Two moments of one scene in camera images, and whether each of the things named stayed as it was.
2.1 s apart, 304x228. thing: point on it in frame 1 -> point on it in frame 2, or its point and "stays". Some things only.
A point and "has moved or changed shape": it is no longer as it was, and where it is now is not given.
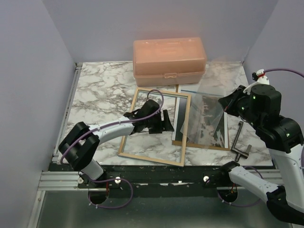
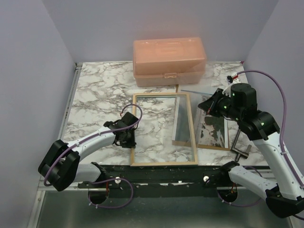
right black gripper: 228,102 -> 209,105
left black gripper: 165,126 -> 130,144
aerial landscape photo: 207,123 stays
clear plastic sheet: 213,83 -> 204,122
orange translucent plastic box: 169,61 stays
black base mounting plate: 145,177 stays
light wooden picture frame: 124,140 has moved or changed shape
